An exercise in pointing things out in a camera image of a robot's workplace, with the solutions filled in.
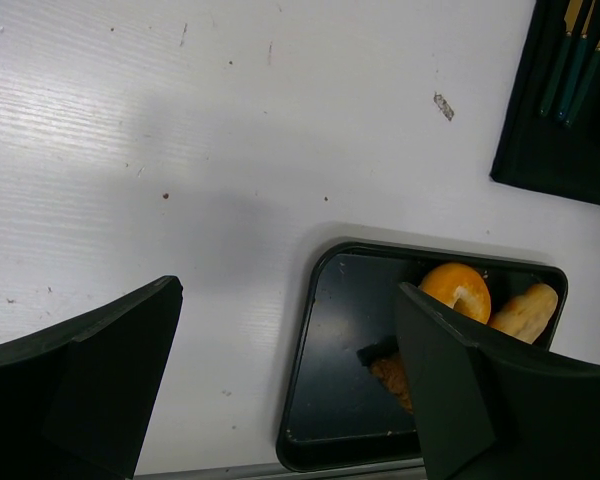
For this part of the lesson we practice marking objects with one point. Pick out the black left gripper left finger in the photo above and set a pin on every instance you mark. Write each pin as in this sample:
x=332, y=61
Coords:
x=76, y=398

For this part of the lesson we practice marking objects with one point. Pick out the gold spoon teal handle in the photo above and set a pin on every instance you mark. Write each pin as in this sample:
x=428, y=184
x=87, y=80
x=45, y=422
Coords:
x=575, y=60

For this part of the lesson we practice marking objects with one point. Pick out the black placemat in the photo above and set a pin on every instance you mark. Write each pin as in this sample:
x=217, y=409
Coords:
x=540, y=153

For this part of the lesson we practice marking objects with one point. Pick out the gold knife teal handle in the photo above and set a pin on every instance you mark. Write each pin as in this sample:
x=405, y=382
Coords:
x=555, y=70

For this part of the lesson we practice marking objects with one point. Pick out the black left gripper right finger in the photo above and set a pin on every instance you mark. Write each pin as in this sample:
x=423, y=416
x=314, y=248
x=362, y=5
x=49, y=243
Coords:
x=488, y=406

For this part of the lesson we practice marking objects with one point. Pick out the brown chocolate croissant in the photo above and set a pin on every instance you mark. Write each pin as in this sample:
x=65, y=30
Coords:
x=384, y=362

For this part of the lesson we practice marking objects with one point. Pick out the black rectangular tray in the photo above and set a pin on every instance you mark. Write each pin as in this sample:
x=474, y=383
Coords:
x=336, y=413

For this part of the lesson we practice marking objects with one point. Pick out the long tan bread roll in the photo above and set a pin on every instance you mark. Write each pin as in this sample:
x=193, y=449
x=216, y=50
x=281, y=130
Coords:
x=526, y=316

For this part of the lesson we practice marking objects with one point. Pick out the orange donut upper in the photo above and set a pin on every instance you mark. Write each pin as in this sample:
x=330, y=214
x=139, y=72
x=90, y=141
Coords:
x=461, y=288

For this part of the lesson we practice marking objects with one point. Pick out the gold fork teal handle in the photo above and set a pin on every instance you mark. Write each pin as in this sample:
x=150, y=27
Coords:
x=583, y=85

